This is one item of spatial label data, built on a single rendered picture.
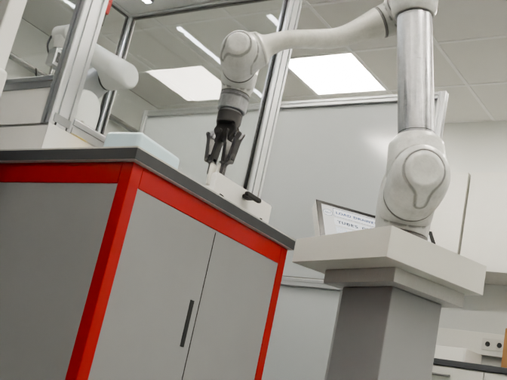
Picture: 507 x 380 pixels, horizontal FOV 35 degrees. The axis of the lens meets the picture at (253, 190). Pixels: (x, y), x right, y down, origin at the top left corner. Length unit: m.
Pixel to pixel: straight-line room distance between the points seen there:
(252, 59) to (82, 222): 0.86
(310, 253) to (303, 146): 2.15
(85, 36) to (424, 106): 0.96
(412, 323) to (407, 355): 0.09
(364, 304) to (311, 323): 1.79
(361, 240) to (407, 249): 0.12
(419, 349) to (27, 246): 1.09
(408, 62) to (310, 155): 2.10
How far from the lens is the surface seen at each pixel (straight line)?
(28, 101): 2.32
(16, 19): 1.87
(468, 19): 4.99
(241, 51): 2.23
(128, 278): 1.57
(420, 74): 2.26
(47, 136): 2.20
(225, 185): 2.22
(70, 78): 2.27
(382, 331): 2.16
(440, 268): 2.18
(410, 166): 2.07
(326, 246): 2.21
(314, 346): 3.97
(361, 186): 4.10
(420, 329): 2.24
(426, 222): 2.29
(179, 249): 1.68
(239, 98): 2.39
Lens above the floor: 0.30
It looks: 16 degrees up
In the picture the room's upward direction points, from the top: 12 degrees clockwise
